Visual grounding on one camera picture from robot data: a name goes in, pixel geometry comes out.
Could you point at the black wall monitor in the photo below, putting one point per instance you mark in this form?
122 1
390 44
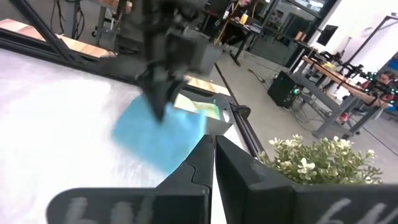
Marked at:
327 35

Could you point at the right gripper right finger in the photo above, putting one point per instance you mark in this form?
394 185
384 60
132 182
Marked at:
264 202

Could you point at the green microfiber towel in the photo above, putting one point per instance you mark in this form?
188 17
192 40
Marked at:
205 109

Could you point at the grey plastic bin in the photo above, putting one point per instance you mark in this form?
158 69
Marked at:
217 127

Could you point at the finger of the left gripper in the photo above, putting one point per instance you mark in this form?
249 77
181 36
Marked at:
175 93
158 96

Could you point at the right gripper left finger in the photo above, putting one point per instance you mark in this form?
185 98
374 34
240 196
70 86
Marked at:
140 205

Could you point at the person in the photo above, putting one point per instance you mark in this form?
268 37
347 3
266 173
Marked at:
385 78
245 3

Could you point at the wooden workbench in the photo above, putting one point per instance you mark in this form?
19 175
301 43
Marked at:
342 82

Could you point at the blue microfiber towel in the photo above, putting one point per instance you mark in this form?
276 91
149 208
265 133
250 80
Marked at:
149 140

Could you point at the small potted green plant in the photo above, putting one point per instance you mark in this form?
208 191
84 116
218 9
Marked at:
311 165

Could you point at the black computer case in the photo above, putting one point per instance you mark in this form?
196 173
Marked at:
283 90

